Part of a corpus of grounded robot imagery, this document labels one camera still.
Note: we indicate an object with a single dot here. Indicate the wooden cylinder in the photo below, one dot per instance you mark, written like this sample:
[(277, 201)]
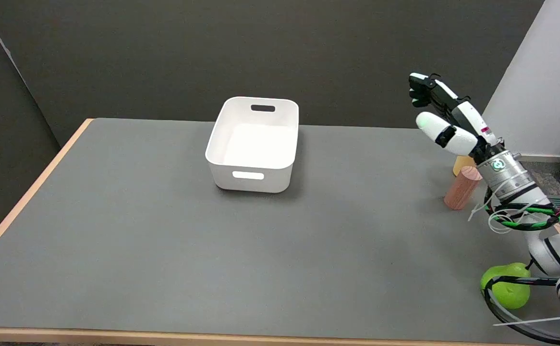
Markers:
[(461, 188)]

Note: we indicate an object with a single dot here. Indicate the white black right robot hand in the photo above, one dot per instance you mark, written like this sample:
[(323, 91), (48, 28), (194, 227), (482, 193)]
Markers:
[(453, 134)]

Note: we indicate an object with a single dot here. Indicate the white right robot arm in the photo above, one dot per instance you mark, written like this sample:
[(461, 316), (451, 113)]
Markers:
[(549, 230)]

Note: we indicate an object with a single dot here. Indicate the yellow cup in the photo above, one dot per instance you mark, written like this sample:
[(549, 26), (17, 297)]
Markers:
[(461, 164)]

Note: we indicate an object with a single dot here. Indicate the green pear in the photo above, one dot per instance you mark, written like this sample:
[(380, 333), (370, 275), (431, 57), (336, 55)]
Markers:
[(508, 286)]

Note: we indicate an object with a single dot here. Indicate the white plastic bin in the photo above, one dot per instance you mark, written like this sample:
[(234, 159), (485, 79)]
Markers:
[(253, 144)]

